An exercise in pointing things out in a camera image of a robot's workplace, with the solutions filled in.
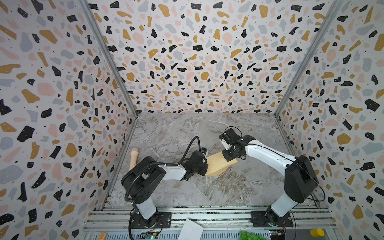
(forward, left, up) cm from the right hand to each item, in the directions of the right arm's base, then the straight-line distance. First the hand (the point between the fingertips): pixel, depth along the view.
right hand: (226, 151), depth 88 cm
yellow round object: (-38, -38, -4) cm, 54 cm away
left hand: (-4, +11, -8) cm, 14 cm away
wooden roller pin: (+1, +57, -7) cm, 58 cm away
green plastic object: (-40, -6, -5) cm, 40 cm away
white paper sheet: (-38, +19, -5) cm, 43 cm away
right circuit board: (-39, -23, -11) cm, 46 cm away
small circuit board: (-40, +37, -10) cm, 56 cm away
